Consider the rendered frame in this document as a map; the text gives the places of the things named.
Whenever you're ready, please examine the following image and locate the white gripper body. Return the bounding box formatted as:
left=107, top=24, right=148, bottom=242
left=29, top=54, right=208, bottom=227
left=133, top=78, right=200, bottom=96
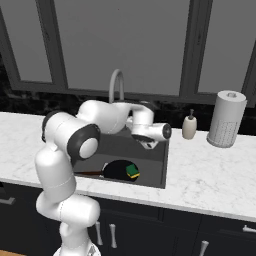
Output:
left=137, top=138, right=160, bottom=150

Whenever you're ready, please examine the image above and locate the dark grey sink basin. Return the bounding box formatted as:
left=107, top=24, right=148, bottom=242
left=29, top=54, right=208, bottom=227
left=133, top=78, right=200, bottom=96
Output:
left=71, top=125, right=170, bottom=190

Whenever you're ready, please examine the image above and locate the green and yellow sponge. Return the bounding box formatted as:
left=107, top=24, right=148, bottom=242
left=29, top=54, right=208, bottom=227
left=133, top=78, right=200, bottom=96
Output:
left=125, top=163, right=141, bottom=180

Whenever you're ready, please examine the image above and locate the dark panel under sink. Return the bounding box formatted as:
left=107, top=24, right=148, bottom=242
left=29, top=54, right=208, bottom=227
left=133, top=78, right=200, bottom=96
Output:
left=94, top=197, right=165, bottom=222

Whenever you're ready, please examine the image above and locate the beige soap dispenser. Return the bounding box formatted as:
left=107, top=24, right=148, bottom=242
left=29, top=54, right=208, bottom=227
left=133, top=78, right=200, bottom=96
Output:
left=181, top=108, right=198, bottom=141

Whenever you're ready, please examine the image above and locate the grey curved tap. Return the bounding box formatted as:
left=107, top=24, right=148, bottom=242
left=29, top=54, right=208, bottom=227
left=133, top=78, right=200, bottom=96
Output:
left=108, top=68, right=126, bottom=105

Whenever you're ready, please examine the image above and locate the white paper towel roll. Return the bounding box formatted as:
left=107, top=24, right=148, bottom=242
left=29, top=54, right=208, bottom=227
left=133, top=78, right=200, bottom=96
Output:
left=206, top=89, right=248, bottom=149

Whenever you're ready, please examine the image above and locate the dark cupboard door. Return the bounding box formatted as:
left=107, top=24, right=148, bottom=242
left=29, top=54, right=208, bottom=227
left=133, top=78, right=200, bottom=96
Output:
left=191, top=232, right=256, bottom=256
left=105, top=214, right=178, bottom=256
left=87, top=209, right=108, bottom=256

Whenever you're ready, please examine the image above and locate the grey framed window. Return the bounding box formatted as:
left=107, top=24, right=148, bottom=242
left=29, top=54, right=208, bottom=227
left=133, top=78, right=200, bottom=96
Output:
left=0, top=0, right=256, bottom=105

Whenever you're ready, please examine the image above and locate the dark drawer front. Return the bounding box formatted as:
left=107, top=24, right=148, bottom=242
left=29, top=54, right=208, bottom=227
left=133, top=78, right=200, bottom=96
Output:
left=199, top=213, right=256, bottom=242
left=0, top=182, right=44, bottom=218

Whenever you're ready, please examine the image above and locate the black pan with brown handle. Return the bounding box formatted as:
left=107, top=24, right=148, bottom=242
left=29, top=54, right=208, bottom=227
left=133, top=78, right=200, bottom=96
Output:
left=73, top=159, right=141, bottom=183

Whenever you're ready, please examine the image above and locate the silver cupboard handle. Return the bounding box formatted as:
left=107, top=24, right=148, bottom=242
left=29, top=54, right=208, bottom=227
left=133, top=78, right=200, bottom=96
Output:
left=198, top=240, right=210, bottom=256
left=94, top=221, right=104, bottom=247
left=108, top=223, right=118, bottom=249

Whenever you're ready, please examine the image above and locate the silver drawer handle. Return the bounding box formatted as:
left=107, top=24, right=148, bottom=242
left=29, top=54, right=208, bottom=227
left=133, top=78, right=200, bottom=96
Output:
left=0, top=197, right=17, bottom=206
left=242, top=224, right=256, bottom=234

